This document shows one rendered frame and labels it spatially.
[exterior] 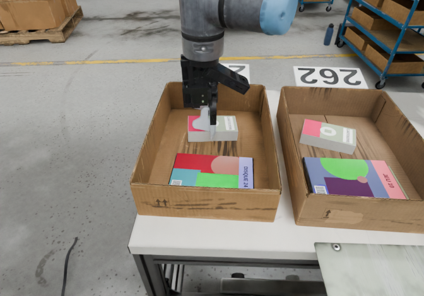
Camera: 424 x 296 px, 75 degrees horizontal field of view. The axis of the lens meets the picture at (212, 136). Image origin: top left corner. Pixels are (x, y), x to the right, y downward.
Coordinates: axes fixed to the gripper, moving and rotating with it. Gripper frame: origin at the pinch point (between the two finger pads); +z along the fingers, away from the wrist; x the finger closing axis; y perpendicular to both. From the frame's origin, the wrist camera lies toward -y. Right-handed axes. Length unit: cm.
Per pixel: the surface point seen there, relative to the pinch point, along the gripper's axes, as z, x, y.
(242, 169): 1.5, 14.9, -5.9
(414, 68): 61, -145, -179
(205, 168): 1.4, 14.1, 2.7
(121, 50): 77, -241, 86
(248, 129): 2.6, -1.0, -10.1
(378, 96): -4.4, -4.8, -46.6
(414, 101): 4, -13, -66
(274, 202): -3.0, 27.8, -9.6
